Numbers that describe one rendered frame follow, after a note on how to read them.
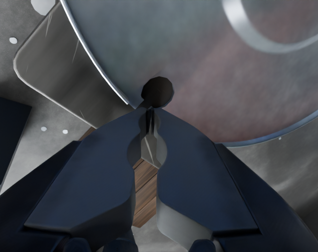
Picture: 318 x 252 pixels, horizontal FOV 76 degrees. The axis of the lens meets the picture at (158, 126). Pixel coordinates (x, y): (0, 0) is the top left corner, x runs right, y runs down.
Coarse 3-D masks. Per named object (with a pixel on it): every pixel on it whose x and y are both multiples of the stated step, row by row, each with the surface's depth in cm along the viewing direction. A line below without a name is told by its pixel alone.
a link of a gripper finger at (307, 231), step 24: (216, 144) 9; (240, 168) 7; (240, 192) 6; (264, 192) 6; (264, 216) 6; (288, 216) 6; (216, 240) 5; (240, 240) 5; (264, 240) 5; (288, 240) 5; (312, 240) 5
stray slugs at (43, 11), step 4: (32, 0) 19; (36, 0) 19; (40, 0) 19; (44, 0) 19; (48, 0) 19; (52, 0) 20; (32, 4) 19; (36, 4) 19; (40, 4) 19; (44, 4) 19; (48, 4) 20; (52, 4) 20; (36, 8) 19; (40, 8) 20; (44, 8) 20; (48, 8) 20; (40, 12) 20; (44, 12) 20
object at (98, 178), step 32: (128, 128) 10; (96, 160) 8; (128, 160) 8; (64, 192) 6; (96, 192) 6; (128, 192) 6; (32, 224) 5; (64, 224) 5; (96, 224) 6; (128, 224) 7
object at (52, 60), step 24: (48, 24) 10; (24, 48) 10; (48, 48) 10; (72, 48) 10; (24, 72) 10; (48, 72) 11; (72, 72) 11; (96, 72) 11; (48, 96) 11; (72, 96) 12; (96, 96) 12; (144, 96) 13; (168, 96) 14; (96, 120) 13; (144, 144) 15
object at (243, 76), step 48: (96, 0) 10; (144, 0) 10; (192, 0) 11; (240, 0) 11; (288, 0) 12; (96, 48) 11; (144, 48) 11; (192, 48) 12; (240, 48) 14; (288, 48) 14; (192, 96) 14; (240, 96) 16; (288, 96) 18; (240, 144) 18
